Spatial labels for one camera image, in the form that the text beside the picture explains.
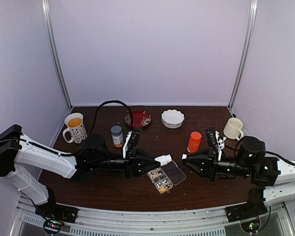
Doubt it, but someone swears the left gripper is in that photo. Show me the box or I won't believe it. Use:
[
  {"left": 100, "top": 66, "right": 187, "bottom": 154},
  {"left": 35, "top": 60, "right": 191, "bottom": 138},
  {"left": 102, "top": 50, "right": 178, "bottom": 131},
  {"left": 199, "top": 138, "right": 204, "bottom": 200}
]
[{"left": 92, "top": 148, "right": 161, "bottom": 179}]

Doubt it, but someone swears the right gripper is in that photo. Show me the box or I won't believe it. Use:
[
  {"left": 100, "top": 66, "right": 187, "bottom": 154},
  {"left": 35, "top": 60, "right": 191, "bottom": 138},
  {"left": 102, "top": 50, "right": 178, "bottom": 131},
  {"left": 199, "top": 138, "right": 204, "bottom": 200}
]
[{"left": 182, "top": 148, "right": 253, "bottom": 183}]

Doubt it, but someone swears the orange pill bottle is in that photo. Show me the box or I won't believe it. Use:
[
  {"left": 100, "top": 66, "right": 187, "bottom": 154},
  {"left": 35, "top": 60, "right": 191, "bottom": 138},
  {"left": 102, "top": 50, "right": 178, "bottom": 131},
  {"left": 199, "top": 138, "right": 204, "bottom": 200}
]
[{"left": 187, "top": 131, "right": 202, "bottom": 153}]

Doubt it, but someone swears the small white bottle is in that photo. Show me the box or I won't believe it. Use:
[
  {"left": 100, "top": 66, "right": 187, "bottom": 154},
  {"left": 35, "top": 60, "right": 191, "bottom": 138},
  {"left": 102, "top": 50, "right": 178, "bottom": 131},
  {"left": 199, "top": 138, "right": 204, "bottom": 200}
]
[{"left": 154, "top": 154, "right": 172, "bottom": 167}]

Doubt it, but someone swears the clear plastic pill organizer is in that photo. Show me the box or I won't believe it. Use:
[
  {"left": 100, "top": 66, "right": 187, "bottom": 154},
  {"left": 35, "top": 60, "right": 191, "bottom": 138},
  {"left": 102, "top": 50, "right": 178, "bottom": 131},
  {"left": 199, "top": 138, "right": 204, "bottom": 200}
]
[{"left": 147, "top": 161, "right": 186, "bottom": 194}]

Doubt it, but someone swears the grey capped supplement bottle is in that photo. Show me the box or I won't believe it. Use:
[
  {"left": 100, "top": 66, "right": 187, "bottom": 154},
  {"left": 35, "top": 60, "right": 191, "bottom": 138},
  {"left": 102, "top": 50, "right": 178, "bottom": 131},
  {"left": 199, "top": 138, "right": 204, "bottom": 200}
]
[{"left": 111, "top": 125, "right": 124, "bottom": 148}]

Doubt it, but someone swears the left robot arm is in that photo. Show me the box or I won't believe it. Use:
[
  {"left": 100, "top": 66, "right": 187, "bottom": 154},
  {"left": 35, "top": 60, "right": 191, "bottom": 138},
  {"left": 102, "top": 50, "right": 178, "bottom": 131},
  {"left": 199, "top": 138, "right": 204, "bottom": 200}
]
[{"left": 0, "top": 124, "right": 172, "bottom": 218}]

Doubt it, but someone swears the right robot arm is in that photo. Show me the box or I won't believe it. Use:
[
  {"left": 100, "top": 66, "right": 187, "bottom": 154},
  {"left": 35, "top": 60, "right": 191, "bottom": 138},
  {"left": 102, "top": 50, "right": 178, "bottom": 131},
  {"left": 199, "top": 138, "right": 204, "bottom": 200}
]
[{"left": 181, "top": 136, "right": 295, "bottom": 217}]

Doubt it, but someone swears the red floral plate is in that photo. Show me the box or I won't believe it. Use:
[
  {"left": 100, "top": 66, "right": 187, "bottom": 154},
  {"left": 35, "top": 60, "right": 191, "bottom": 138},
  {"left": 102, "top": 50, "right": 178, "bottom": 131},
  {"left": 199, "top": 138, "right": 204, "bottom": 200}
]
[{"left": 124, "top": 111, "right": 151, "bottom": 128}]

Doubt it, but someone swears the white cup at right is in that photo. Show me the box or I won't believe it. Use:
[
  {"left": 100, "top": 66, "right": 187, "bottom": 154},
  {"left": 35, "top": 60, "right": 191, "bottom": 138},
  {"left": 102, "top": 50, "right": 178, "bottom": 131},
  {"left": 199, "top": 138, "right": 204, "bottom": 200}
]
[{"left": 223, "top": 118, "right": 244, "bottom": 141}]

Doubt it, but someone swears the white scalloped dish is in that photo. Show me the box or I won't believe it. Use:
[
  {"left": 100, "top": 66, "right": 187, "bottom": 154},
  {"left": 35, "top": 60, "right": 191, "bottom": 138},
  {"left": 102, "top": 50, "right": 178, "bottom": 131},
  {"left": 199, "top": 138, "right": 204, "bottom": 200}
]
[{"left": 161, "top": 109, "right": 185, "bottom": 129}]

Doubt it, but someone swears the floral mug yellow inside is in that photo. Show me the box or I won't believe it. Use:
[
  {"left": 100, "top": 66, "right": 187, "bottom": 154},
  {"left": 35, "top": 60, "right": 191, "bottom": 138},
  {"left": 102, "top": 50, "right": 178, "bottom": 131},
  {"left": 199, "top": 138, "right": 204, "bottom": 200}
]
[{"left": 62, "top": 113, "right": 88, "bottom": 144}]

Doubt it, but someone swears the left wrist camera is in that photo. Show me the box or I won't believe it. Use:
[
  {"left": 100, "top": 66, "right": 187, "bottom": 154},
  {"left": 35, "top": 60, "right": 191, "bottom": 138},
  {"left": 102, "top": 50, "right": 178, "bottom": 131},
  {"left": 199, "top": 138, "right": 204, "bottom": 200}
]
[{"left": 122, "top": 128, "right": 142, "bottom": 159}]

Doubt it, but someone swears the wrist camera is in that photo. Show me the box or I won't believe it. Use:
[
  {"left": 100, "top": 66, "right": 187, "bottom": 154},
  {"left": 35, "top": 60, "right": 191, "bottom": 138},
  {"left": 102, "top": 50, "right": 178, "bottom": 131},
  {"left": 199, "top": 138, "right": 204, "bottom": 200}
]
[
  {"left": 205, "top": 127, "right": 227, "bottom": 161},
  {"left": 122, "top": 128, "right": 142, "bottom": 159}
]

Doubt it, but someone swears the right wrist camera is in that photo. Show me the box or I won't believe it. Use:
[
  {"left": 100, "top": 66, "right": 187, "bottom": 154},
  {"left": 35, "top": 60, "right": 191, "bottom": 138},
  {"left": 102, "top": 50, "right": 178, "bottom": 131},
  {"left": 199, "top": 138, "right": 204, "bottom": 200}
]
[{"left": 205, "top": 127, "right": 227, "bottom": 161}]

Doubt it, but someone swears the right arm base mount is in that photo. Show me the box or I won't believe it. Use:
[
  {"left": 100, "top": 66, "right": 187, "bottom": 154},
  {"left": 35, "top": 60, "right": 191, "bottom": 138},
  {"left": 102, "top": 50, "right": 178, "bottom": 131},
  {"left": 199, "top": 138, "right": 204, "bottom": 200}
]
[{"left": 225, "top": 187, "right": 271, "bottom": 235}]

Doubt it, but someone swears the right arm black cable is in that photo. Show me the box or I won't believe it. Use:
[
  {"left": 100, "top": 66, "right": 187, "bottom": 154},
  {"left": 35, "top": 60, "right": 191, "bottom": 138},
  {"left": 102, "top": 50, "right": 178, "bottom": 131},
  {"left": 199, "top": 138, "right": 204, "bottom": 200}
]
[{"left": 225, "top": 137, "right": 295, "bottom": 168}]

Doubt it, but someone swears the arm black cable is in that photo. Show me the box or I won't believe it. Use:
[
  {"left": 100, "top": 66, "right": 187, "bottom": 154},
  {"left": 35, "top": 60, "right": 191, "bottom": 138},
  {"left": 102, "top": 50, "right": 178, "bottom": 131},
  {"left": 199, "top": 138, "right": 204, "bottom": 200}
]
[
  {"left": 0, "top": 99, "right": 135, "bottom": 158},
  {"left": 225, "top": 137, "right": 295, "bottom": 168}
]

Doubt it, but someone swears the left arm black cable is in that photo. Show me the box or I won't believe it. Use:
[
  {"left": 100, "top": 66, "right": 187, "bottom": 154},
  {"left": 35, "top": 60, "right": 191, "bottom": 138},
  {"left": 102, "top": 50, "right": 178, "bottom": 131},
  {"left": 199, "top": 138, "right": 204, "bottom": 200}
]
[{"left": 0, "top": 99, "right": 135, "bottom": 158}]

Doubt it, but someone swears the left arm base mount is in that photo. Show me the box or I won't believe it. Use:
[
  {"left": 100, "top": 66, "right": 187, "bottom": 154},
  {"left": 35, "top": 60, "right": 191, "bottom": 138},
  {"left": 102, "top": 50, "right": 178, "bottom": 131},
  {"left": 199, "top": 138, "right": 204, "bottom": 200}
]
[{"left": 32, "top": 198, "right": 78, "bottom": 236}]

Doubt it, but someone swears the front aluminium rail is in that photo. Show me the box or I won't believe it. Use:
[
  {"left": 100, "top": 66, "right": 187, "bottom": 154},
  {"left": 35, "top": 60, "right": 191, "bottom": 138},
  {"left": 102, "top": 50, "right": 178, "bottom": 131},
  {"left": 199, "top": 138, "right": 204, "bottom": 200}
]
[{"left": 8, "top": 194, "right": 295, "bottom": 236}]

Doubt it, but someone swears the right aluminium frame post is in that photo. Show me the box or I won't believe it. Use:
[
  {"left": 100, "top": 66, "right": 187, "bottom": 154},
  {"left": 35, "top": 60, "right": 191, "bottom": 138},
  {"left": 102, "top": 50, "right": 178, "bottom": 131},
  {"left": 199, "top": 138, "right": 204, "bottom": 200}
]
[{"left": 228, "top": 0, "right": 258, "bottom": 111}]

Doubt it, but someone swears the aluminium frame post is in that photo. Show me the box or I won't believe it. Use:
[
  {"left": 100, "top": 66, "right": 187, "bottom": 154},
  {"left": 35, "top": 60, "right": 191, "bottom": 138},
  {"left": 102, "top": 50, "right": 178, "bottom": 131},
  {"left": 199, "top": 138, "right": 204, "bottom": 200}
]
[
  {"left": 41, "top": 0, "right": 73, "bottom": 110},
  {"left": 228, "top": 0, "right": 258, "bottom": 111}
]

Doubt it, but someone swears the left aluminium frame post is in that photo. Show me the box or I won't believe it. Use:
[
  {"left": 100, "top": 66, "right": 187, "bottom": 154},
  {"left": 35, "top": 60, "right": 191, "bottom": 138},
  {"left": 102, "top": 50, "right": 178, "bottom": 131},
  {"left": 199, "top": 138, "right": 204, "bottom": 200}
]
[{"left": 41, "top": 0, "right": 73, "bottom": 110}]

